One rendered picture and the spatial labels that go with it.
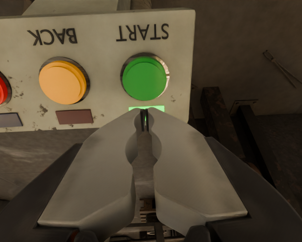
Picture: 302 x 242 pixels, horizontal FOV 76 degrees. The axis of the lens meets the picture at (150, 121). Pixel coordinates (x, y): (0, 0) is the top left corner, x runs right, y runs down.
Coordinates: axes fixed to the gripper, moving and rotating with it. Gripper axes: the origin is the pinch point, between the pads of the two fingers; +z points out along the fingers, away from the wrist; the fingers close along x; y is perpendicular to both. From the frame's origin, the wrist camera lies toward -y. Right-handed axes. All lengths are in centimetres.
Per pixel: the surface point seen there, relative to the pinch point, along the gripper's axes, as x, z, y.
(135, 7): -3, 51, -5
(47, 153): -78, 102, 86
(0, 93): -13.4, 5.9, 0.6
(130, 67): -1.2, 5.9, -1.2
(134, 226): -4.5, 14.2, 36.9
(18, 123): -13.5, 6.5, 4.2
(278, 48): 56, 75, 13
